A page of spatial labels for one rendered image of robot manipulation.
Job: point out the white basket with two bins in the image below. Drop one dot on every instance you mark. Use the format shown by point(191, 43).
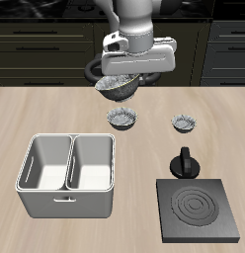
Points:
point(65, 201)

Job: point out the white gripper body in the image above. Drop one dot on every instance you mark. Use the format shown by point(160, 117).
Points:
point(137, 62)

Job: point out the medium grey marbled bowl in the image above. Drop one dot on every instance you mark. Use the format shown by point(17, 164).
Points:
point(122, 118)

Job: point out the round black stove knob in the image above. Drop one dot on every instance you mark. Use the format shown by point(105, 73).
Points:
point(184, 166)

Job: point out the large grey marbled bowl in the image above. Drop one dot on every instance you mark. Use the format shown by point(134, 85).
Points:
point(116, 89)

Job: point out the small grey marbled bowl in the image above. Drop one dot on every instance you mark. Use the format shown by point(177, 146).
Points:
point(183, 123)

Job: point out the flat dark grey stove plate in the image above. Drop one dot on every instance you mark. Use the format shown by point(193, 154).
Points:
point(193, 210)

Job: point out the black marble countertop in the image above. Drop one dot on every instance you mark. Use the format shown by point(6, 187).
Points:
point(35, 8)

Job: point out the dark kitchen cupboards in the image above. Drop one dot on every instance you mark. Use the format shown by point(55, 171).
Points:
point(45, 52)

